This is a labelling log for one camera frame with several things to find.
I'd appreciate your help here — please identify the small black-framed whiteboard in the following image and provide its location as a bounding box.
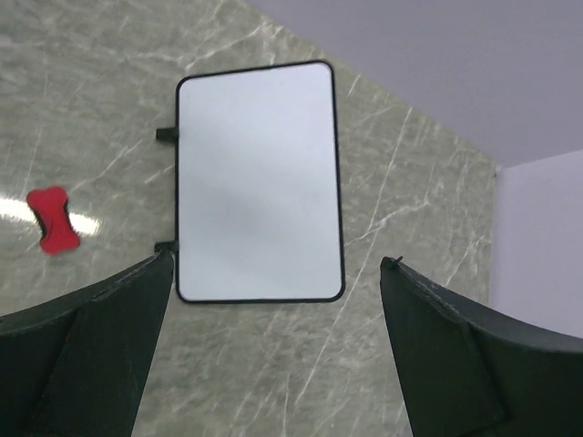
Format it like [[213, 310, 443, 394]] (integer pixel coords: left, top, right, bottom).
[[156, 59, 346, 304]]

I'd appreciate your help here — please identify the red and black eraser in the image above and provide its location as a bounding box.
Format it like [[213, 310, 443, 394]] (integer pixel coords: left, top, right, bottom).
[[26, 186, 81, 255]]

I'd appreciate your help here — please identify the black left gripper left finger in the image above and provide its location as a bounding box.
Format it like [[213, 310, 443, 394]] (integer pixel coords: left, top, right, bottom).
[[1, 251, 174, 436]]

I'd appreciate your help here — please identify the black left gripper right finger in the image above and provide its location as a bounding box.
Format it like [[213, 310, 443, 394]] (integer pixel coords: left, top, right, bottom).
[[380, 257, 582, 436]]

